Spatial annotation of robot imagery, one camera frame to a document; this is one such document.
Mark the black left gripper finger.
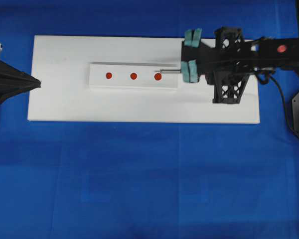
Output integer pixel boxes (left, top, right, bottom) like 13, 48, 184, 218
0, 79, 41, 104
0, 60, 41, 86

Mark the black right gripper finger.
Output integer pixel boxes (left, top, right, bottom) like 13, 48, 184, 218
184, 28, 202, 47
181, 60, 199, 83

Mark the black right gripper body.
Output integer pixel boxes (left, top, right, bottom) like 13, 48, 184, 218
181, 39, 242, 87

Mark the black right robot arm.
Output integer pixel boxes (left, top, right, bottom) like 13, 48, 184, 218
180, 27, 299, 86

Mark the black lattice iron stand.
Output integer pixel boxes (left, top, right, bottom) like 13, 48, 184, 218
212, 27, 249, 105

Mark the white foam board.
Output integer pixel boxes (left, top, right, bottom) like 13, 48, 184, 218
27, 35, 260, 124

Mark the white raised strip plate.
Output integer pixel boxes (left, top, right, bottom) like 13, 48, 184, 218
89, 62, 179, 90

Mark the blue table mat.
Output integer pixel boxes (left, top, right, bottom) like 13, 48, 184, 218
0, 0, 299, 239

